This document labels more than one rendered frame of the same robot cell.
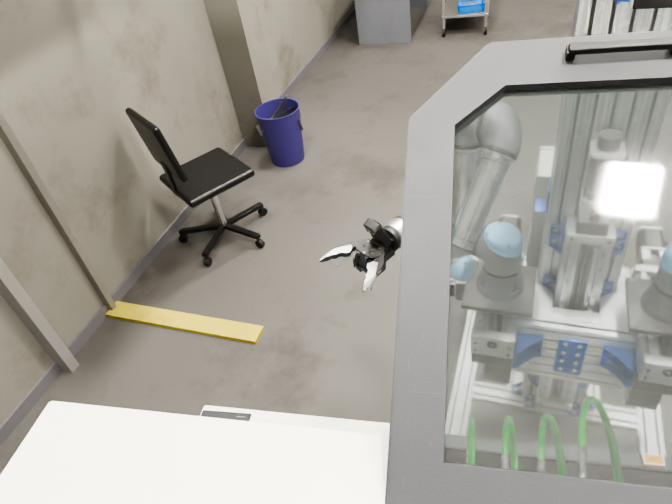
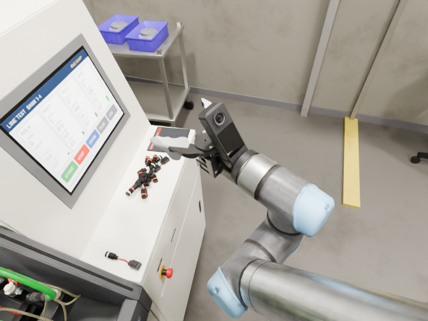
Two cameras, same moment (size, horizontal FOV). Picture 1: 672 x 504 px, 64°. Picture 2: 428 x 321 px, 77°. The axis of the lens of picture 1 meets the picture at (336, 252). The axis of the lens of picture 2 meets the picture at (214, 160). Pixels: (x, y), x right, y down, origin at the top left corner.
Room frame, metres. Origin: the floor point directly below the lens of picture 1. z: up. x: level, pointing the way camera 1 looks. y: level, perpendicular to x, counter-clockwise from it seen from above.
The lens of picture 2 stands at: (1.02, -0.47, 1.82)
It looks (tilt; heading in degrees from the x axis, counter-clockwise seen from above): 48 degrees down; 85
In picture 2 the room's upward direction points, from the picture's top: 3 degrees counter-clockwise
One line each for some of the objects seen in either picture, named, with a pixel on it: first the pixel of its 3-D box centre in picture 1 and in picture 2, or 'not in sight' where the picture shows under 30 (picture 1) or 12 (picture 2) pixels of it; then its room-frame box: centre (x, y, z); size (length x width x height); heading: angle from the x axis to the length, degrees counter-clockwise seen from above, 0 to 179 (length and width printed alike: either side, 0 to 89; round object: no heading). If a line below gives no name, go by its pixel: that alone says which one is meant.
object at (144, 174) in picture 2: not in sight; (148, 173); (0.82, 0.23, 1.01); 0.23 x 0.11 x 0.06; 72
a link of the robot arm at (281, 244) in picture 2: not in sight; (278, 234); (1.16, -0.24, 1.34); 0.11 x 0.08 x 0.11; 39
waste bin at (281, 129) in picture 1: (283, 131); not in sight; (4.14, 0.25, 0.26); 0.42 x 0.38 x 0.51; 154
